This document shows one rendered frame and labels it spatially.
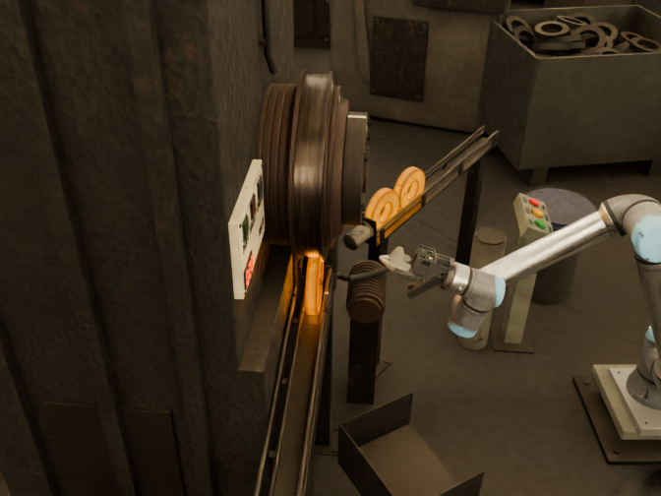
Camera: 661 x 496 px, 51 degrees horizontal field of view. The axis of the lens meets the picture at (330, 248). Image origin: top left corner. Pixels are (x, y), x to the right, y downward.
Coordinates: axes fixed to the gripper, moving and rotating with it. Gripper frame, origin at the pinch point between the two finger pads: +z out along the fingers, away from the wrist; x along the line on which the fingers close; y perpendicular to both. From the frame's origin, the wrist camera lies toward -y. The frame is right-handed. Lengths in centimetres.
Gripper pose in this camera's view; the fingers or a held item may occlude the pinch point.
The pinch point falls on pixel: (382, 260)
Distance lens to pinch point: 205.8
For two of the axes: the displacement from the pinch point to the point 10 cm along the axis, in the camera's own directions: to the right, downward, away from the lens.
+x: -0.9, 5.7, -8.2
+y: 3.1, -7.7, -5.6
